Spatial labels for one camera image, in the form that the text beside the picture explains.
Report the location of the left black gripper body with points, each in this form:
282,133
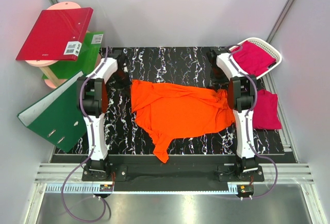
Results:
122,80

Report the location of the red ring binder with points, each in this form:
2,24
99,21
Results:
56,35

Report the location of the aluminium rail frame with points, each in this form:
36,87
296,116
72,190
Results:
63,174

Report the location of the pink wooden stool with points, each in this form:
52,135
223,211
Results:
48,76

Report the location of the white plastic laundry basket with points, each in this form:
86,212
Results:
265,46

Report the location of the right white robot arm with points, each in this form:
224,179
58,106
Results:
241,98

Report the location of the folded pink t shirt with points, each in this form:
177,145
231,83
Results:
265,112

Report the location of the dark green ring binder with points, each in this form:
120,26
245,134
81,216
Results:
56,117

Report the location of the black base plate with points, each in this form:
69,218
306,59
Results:
222,172

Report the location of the pink t shirt in basket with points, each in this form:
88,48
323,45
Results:
253,59

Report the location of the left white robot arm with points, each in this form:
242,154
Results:
92,100

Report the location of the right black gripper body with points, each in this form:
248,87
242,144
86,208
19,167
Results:
217,78

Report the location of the light green folder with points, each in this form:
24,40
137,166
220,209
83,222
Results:
87,58

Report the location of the orange t shirt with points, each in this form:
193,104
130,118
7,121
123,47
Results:
169,111

